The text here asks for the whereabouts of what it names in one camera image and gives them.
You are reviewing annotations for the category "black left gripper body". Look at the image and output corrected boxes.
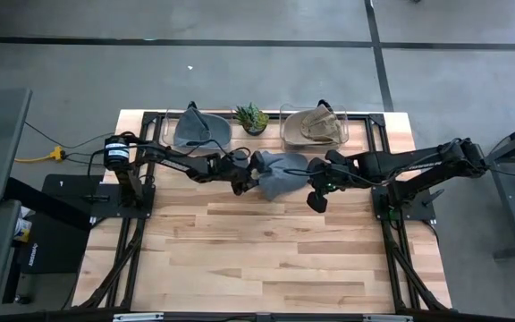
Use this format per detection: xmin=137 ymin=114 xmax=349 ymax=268
xmin=215 ymin=150 xmax=259 ymax=197

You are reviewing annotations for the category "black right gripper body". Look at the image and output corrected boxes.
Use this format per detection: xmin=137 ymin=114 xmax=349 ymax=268
xmin=306 ymin=149 xmax=367 ymax=215

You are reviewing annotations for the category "grey baseball cap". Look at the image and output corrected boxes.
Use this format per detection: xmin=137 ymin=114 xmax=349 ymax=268
xmin=250 ymin=150 xmax=310 ymax=202
xmin=173 ymin=106 xmax=233 ymax=149

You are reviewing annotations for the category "potted green succulent plant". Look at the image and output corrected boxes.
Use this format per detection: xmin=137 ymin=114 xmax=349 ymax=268
xmin=232 ymin=102 xmax=271 ymax=137

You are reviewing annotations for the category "clear plastic bin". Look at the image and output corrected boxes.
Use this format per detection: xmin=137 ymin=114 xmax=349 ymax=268
xmin=163 ymin=106 xmax=234 ymax=156
xmin=279 ymin=103 xmax=350 ymax=151

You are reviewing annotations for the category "black tool case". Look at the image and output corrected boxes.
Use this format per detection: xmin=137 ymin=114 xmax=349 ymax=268
xmin=20 ymin=209 xmax=92 ymax=275

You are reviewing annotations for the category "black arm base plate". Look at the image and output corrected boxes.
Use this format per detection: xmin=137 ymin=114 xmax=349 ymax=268
xmin=41 ymin=174 xmax=157 ymax=220
xmin=372 ymin=178 xmax=438 ymax=223

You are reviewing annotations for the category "black aluminium table frame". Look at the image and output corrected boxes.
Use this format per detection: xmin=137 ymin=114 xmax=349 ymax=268
xmin=72 ymin=110 xmax=453 ymax=314

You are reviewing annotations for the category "white metal bracket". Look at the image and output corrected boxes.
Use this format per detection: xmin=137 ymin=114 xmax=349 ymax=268
xmin=113 ymin=312 xmax=165 ymax=322
xmin=363 ymin=314 xmax=413 ymax=322

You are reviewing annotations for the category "yellow extension cord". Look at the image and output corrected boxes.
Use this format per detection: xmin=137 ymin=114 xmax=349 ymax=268
xmin=13 ymin=146 xmax=68 ymax=165

